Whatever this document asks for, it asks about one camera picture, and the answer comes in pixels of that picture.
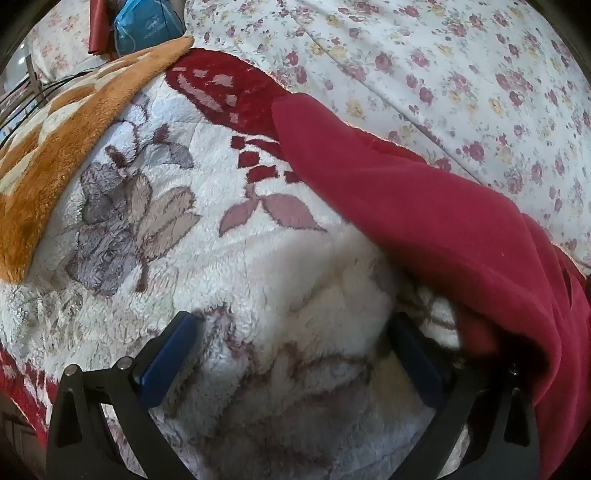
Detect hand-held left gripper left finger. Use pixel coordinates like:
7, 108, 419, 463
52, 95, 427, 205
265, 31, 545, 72
46, 311, 204, 480

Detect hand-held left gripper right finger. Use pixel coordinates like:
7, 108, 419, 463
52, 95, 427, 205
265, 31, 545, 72
385, 311, 541, 480

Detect red fleece garment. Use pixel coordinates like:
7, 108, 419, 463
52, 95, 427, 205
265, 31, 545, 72
271, 92, 591, 480

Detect white and red floral fleece blanket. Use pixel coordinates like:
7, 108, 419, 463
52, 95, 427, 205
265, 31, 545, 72
0, 47, 591, 480

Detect orange and cream plush blanket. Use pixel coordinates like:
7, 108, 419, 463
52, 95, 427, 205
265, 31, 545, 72
0, 36, 195, 283

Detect floral print bed quilt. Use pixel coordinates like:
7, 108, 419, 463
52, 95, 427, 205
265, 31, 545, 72
184, 0, 591, 274

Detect floral fabric sofa cover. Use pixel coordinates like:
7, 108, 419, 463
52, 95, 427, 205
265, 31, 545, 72
25, 4, 118, 86

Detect blue plastic bag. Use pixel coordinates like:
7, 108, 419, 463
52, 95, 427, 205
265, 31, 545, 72
113, 0, 184, 56

